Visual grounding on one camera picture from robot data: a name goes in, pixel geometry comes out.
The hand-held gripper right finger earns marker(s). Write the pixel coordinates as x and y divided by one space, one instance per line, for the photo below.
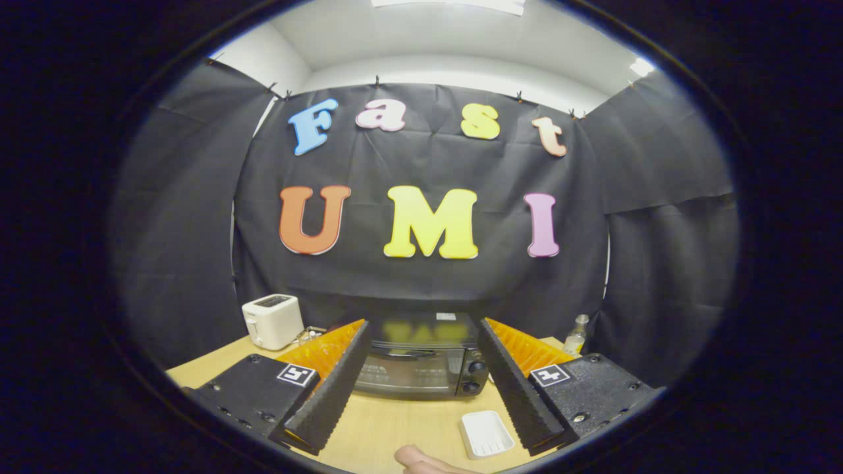
517 388

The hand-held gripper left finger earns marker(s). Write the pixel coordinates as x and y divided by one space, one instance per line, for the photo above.
332 388

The black toaster oven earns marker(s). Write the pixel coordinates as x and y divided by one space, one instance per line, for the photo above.
421 380

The white bread toaster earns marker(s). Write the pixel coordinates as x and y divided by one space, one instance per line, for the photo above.
271 322

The small white rectangular dish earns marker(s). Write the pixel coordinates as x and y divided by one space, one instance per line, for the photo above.
486 434

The shiny clear object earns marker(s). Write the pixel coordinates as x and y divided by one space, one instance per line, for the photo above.
311 336

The clear glass bottle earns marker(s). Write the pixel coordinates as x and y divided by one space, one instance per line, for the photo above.
577 339

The small ceiling light panel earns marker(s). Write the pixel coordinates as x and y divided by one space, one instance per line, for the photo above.
642 66

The large ceiling light panel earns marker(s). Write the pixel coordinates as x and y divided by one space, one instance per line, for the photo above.
448 5

